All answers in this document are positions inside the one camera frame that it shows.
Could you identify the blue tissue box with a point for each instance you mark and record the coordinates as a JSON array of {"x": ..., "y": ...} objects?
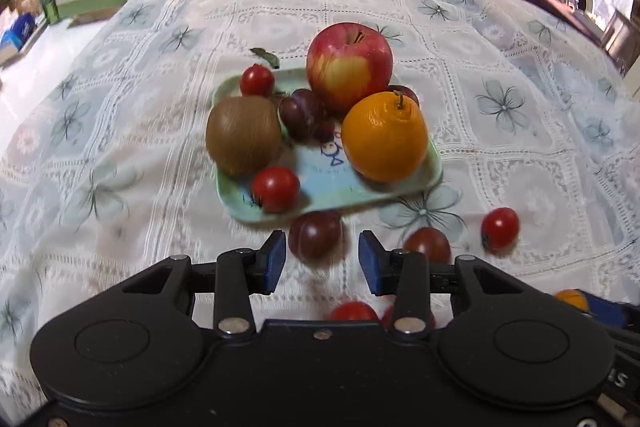
[{"x": 14, "y": 39}]

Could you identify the pink radish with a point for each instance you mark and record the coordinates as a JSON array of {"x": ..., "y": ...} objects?
[{"x": 388, "y": 315}]

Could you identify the white lace floral tablecloth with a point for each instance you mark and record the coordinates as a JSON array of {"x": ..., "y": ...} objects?
[{"x": 109, "y": 174}]

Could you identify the red apple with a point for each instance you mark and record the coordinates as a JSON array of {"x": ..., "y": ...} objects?
[{"x": 347, "y": 62}]

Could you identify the red cherry tomato front tray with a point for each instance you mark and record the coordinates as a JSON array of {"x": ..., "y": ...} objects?
[{"x": 275, "y": 189}]

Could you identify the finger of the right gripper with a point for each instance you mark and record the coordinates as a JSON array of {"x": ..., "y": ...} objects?
[{"x": 605, "y": 311}]

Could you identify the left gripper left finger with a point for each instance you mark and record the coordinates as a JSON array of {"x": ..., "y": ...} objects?
[{"x": 240, "y": 274}]

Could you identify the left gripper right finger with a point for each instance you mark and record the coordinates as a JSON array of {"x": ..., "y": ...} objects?
[{"x": 404, "y": 275}]

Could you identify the green can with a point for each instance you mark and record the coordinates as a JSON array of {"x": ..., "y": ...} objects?
[{"x": 50, "y": 10}]

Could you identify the red cherry tomato back tray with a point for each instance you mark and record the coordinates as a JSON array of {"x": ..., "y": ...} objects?
[{"x": 257, "y": 80}]

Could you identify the yellow tomato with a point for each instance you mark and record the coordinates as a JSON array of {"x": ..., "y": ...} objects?
[{"x": 574, "y": 298}]

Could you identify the dark plum behind orange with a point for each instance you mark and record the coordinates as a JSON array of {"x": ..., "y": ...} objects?
[{"x": 404, "y": 91}]

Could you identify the red cherry tomato tray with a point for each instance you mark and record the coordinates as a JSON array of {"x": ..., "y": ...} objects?
[
  {"x": 275, "y": 189},
  {"x": 257, "y": 80}
]

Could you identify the dark brown tomato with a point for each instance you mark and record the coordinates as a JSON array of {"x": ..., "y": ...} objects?
[
  {"x": 431, "y": 243},
  {"x": 314, "y": 236}
]

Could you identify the orange citrus fruit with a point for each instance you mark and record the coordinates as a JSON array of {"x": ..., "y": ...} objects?
[{"x": 385, "y": 137}]

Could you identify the brown kiwi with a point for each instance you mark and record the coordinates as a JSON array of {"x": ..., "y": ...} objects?
[{"x": 243, "y": 135}]

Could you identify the red cherry tomato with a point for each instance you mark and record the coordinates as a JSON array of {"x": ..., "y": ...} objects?
[{"x": 499, "y": 229}]

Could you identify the dark purple grapes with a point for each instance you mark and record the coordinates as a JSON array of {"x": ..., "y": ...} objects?
[{"x": 303, "y": 115}]

